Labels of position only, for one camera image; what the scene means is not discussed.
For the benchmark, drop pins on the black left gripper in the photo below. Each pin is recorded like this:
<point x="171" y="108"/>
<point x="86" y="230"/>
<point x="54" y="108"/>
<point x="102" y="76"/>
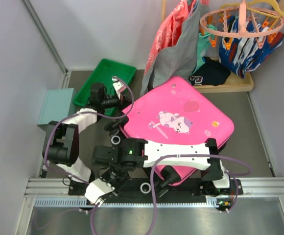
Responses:
<point x="122" y="103"/>

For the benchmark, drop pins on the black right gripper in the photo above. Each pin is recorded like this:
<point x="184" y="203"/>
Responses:
<point x="117" y="186"/>

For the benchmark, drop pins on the pink hard-shell suitcase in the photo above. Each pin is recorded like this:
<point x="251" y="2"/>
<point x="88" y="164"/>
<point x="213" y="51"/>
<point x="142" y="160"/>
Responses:
<point x="175" y="113"/>

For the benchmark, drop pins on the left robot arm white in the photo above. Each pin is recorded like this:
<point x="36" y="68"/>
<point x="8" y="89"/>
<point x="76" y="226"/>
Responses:
<point x="61" y="145"/>

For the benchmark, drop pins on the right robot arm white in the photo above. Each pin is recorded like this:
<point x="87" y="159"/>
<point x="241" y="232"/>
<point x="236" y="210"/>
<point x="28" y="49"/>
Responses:
<point x="132" y="153"/>

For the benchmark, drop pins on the green plastic tray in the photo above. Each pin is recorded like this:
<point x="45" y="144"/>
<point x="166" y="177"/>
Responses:
<point x="103" y="73"/>

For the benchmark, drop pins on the light blue metal box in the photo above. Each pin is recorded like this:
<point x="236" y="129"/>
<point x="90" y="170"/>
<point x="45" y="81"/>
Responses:
<point x="58" y="104"/>

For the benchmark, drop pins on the grey hanging garment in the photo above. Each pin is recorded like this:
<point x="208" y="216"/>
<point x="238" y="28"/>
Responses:
<point x="179" y="60"/>

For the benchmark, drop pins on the coral pink patterned garment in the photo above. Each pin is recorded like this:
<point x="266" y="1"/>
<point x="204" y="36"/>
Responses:
<point x="170" y="29"/>

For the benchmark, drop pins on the dark navy folded garment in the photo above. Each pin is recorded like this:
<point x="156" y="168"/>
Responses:
<point x="210" y="73"/>

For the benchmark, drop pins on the teal green garment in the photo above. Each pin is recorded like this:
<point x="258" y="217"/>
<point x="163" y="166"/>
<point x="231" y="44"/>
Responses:
<point x="203" y="44"/>

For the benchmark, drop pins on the blue white patterned garment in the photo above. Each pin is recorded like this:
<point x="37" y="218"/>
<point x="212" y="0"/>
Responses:
<point x="242" y="55"/>

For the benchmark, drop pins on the pink round clip hanger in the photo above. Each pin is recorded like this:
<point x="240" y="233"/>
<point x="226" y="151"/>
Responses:
<point x="247" y="27"/>

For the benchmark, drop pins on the yellow clothes hanger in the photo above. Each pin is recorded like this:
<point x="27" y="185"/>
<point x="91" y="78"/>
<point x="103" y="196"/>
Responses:
<point x="273" y="3"/>

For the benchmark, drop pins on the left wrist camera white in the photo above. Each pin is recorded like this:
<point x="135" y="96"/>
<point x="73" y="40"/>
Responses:
<point x="119" y="86"/>

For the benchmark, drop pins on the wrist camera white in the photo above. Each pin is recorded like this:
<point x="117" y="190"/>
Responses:
<point x="96" y="190"/>
<point x="119" y="86"/>

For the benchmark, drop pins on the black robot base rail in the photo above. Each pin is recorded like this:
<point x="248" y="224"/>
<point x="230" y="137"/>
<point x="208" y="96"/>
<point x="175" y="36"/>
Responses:
<point x="139" y="190"/>

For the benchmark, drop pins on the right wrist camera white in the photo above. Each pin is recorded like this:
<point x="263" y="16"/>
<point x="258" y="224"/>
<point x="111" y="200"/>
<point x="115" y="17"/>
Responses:
<point x="96" y="190"/>

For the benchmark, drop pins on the slotted grey cable duct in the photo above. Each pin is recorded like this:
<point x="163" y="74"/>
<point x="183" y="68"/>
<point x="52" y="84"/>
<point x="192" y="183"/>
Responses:
<point x="50" y="202"/>

